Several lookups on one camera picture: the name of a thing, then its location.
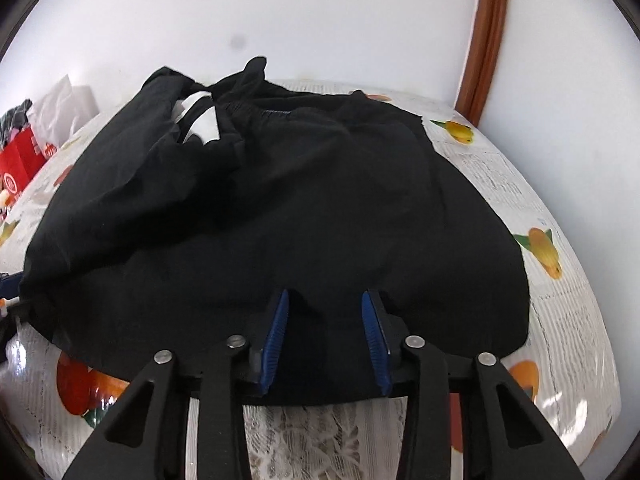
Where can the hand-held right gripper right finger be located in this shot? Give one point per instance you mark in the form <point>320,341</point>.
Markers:
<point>375,335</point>

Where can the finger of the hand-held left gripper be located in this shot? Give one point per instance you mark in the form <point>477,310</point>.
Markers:
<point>9,286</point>

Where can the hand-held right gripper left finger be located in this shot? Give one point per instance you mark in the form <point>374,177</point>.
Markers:
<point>274,340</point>

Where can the black blue white jacket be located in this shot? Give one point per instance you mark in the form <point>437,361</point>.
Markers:
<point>300,210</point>

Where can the red paper bag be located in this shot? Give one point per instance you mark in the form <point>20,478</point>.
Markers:
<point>22,160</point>

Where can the checked dark cloth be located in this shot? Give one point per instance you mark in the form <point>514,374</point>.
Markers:
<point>12,116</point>

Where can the fruit print lace tablecloth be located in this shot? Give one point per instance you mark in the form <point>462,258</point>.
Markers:
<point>550,320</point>

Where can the white plastic bag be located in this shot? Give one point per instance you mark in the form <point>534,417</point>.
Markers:
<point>62,110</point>

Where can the brown wooden door frame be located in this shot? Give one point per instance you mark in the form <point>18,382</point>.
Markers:
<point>487,35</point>

